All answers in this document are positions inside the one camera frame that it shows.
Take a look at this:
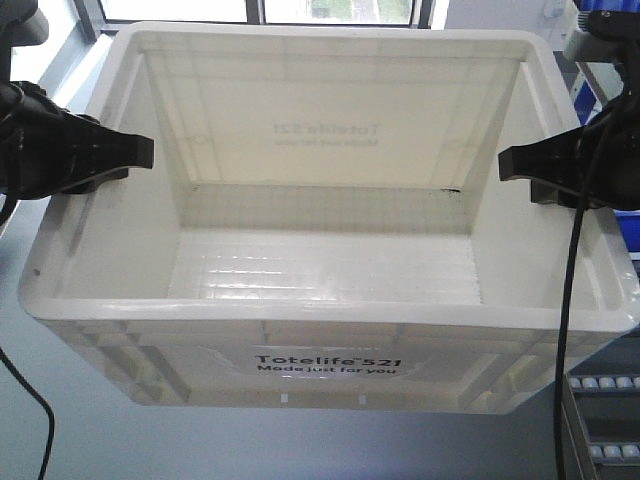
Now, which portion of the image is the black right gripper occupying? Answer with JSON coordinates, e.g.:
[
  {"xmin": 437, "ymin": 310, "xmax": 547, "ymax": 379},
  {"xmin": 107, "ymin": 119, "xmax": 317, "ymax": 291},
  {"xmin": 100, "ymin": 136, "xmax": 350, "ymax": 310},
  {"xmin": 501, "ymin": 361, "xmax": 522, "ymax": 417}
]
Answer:
[{"xmin": 497, "ymin": 92, "xmax": 640, "ymax": 211}]

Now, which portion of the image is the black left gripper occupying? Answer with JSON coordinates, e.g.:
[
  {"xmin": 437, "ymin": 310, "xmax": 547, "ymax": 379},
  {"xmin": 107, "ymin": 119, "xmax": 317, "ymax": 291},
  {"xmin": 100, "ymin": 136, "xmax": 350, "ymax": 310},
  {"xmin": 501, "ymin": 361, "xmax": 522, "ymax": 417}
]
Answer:
[{"xmin": 1, "ymin": 82, "xmax": 154, "ymax": 200}]

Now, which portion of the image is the white plastic tote bin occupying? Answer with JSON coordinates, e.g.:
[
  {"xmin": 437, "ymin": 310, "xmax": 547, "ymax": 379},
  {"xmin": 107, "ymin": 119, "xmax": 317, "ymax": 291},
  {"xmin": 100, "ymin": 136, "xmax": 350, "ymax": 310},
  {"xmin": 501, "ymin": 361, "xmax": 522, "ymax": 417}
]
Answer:
[{"xmin": 17, "ymin": 20, "xmax": 640, "ymax": 415}]

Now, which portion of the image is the right roller conveyor track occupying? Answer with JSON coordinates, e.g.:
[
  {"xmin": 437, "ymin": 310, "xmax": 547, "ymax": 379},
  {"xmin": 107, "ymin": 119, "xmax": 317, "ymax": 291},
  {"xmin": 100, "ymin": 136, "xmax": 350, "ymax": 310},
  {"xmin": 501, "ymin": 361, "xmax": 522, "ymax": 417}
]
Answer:
[{"xmin": 562, "ymin": 374, "xmax": 639, "ymax": 479}]

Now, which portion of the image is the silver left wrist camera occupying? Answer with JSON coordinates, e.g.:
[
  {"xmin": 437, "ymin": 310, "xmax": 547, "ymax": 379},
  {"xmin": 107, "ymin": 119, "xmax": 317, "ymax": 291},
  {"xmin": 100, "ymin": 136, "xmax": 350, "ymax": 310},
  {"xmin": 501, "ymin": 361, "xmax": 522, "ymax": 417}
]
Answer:
[{"xmin": 15, "ymin": 8, "xmax": 49, "ymax": 47}]

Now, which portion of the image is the black right cable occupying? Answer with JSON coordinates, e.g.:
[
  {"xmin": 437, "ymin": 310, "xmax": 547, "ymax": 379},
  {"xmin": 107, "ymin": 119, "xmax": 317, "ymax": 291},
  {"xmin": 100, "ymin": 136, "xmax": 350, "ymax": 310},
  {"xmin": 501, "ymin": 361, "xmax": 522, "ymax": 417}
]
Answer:
[{"xmin": 552, "ymin": 97, "xmax": 621, "ymax": 480}]

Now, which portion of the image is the black cable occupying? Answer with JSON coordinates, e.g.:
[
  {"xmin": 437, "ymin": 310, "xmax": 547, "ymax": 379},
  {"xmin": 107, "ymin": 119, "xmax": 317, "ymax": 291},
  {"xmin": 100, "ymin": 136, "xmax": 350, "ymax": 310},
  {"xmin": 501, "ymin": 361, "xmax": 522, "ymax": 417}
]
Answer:
[
  {"xmin": 0, "ymin": 347, "xmax": 55, "ymax": 480},
  {"xmin": 552, "ymin": 97, "xmax": 621, "ymax": 480}
]

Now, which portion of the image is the black left cable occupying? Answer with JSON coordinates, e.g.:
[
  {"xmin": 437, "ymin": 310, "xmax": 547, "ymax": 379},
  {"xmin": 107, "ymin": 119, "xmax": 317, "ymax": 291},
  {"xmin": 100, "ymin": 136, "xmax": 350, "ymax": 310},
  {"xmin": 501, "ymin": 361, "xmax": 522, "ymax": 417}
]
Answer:
[{"xmin": 0, "ymin": 347, "xmax": 55, "ymax": 480}]

